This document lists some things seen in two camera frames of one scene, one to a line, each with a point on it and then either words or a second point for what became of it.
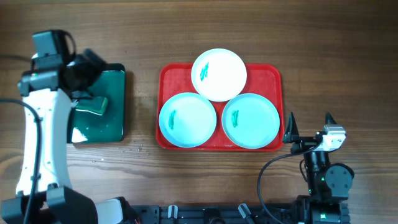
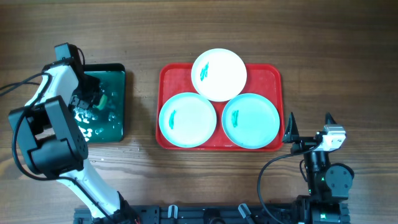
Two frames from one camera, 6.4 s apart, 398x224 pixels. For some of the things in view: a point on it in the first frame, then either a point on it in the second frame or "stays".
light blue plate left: x=187 y=120 stays
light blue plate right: x=250 y=121 stays
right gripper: x=291 y=135 stays
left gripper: x=91 y=71 -> x=87 y=102
